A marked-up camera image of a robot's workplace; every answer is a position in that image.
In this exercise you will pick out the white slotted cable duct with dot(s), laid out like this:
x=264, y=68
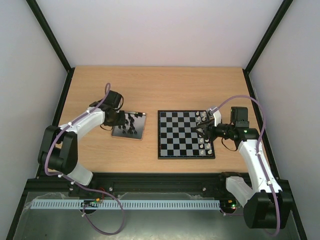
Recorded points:
x=73, y=204

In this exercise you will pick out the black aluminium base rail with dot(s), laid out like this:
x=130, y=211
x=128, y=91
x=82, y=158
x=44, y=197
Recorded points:
x=208, y=185

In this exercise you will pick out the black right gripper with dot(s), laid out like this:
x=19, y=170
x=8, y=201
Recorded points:
x=211, y=128

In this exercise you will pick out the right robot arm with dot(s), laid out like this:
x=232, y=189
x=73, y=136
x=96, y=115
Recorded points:
x=265, y=204

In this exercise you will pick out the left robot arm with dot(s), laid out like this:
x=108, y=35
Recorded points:
x=58, y=154

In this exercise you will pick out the metal tray wooden rim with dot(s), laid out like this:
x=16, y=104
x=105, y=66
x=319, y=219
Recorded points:
x=133, y=127

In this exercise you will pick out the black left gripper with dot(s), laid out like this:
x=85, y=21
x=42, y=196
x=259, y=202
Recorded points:
x=122, y=121

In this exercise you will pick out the black white chessboard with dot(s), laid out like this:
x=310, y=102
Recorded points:
x=177, y=138

